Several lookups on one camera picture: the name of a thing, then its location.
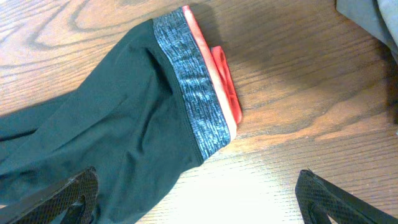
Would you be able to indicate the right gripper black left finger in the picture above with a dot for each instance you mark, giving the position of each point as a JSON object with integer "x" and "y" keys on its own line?
{"x": 74, "y": 198}

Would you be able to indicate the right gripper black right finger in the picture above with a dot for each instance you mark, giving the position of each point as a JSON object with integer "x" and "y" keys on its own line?
{"x": 321, "y": 202}

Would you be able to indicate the black leggings grey red waistband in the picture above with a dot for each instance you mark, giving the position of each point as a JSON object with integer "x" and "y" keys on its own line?
{"x": 160, "y": 103}

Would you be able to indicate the folded khaki trousers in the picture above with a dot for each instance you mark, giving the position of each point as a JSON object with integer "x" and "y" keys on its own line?
{"x": 378, "y": 17}

